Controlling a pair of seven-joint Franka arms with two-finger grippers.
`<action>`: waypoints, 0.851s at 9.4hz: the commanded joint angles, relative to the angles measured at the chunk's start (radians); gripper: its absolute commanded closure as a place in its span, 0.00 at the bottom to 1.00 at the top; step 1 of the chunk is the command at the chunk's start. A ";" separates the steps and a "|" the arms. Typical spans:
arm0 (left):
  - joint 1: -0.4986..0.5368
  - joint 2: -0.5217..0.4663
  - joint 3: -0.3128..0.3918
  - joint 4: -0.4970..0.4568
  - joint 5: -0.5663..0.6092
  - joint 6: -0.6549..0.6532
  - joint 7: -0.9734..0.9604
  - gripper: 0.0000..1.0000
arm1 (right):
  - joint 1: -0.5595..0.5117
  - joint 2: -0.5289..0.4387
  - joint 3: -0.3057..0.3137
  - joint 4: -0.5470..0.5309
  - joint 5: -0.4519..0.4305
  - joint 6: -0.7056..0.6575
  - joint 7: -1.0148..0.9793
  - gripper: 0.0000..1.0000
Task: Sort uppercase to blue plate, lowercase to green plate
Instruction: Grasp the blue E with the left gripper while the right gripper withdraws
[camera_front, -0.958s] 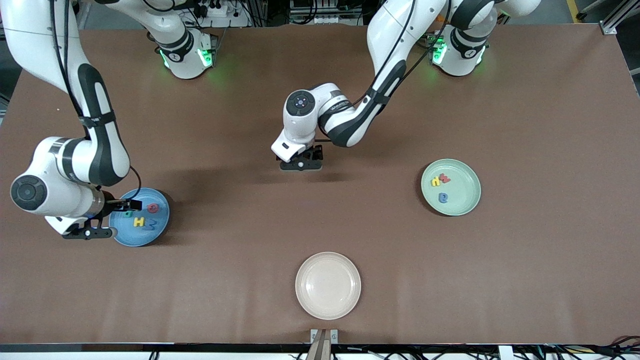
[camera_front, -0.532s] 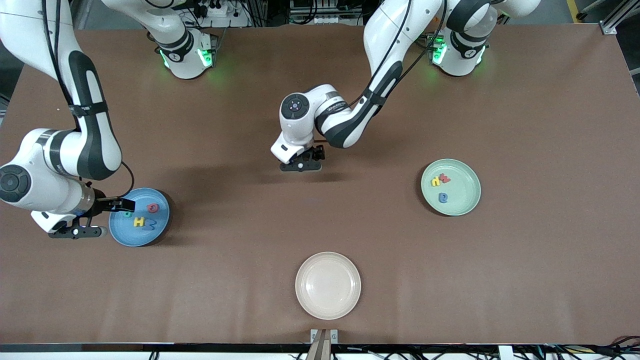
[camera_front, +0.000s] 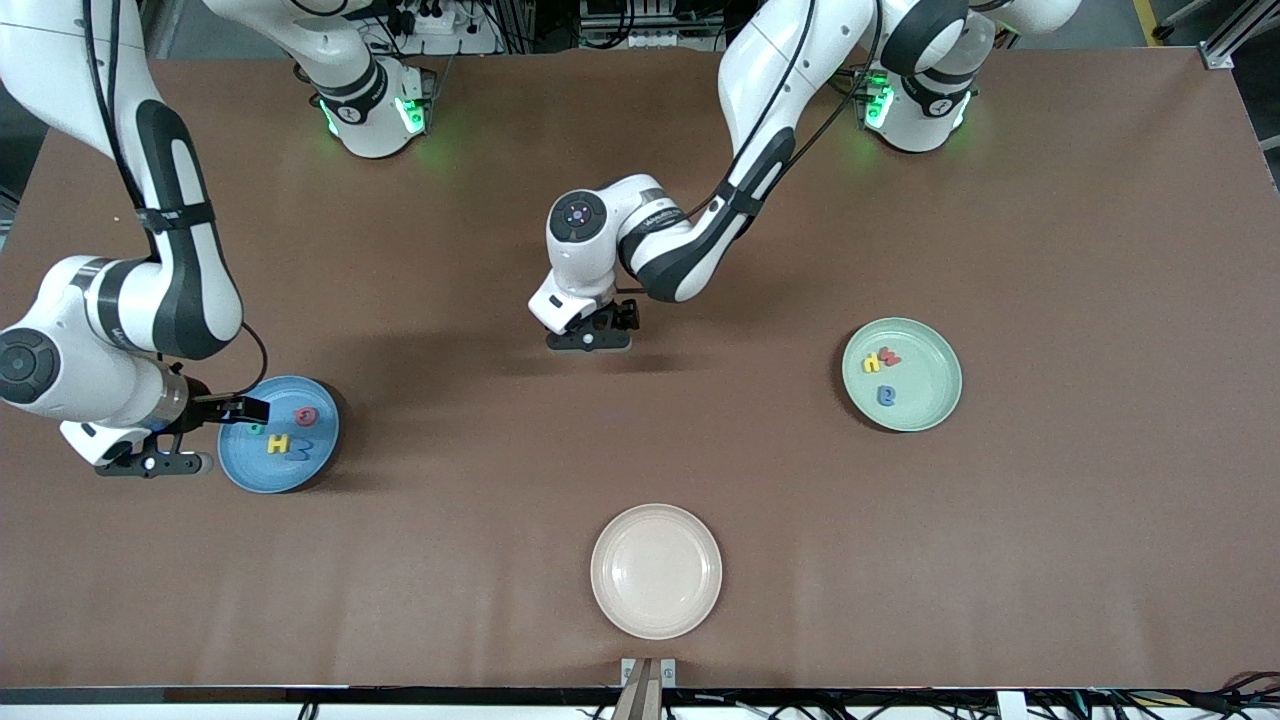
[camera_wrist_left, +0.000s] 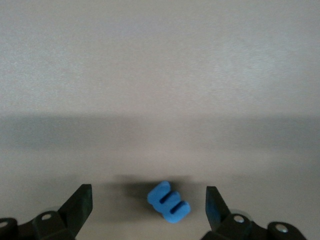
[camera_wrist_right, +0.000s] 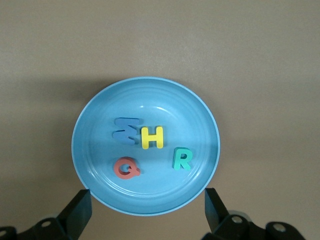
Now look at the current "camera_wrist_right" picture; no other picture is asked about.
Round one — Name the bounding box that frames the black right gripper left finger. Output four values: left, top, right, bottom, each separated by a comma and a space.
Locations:
31, 189, 93, 240

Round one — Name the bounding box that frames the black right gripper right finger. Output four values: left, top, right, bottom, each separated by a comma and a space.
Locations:
202, 187, 253, 240

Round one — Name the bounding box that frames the red uppercase letter Q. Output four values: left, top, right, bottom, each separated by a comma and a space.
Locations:
113, 156, 141, 180

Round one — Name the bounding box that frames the teal uppercase letter R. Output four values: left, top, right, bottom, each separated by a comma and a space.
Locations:
171, 146, 193, 172

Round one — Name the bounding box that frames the yellow uppercase letter H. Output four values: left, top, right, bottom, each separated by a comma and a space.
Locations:
140, 125, 165, 150

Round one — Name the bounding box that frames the blue uppercase letter W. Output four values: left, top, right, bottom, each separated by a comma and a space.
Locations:
111, 117, 141, 146

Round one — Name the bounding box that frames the blue plastic plate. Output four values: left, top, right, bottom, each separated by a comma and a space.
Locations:
71, 76, 221, 217

